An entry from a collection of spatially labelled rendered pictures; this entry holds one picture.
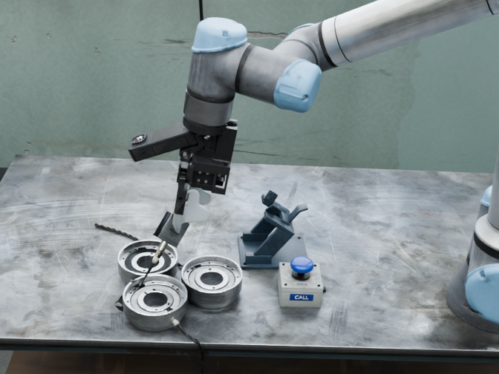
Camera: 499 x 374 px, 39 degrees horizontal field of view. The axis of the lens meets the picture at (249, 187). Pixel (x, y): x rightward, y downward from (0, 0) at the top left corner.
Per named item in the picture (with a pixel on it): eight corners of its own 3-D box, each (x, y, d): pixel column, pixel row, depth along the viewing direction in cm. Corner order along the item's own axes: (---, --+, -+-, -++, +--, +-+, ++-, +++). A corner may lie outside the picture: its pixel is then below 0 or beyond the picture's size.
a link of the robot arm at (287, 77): (333, 51, 105) (266, 30, 107) (312, 75, 96) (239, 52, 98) (321, 97, 109) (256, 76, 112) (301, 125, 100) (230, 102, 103)
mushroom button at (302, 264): (289, 291, 119) (291, 267, 117) (287, 276, 122) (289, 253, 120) (312, 292, 119) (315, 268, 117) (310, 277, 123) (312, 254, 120)
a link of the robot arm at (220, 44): (242, 39, 97) (187, 22, 99) (229, 110, 103) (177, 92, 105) (261, 26, 104) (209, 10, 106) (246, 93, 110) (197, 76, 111)
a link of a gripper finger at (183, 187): (183, 219, 113) (191, 169, 109) (173, 217, 113) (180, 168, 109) (184, 206, 117) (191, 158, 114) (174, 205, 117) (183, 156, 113)
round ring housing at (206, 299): (253, 296, 121) (255, 277, 119) (204, 320, 115) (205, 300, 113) (217, 266, 128) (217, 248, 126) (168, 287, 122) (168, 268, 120)
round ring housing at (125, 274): (112, 263, 127) (111, 245, 125) (168, 253, 131) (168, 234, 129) (126, 299, 119) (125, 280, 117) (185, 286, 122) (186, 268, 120)
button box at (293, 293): (279, 308, 119) (281, 286, 116) (277, 282, 125) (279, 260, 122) (327, 309, 119) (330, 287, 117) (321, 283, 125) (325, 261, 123)
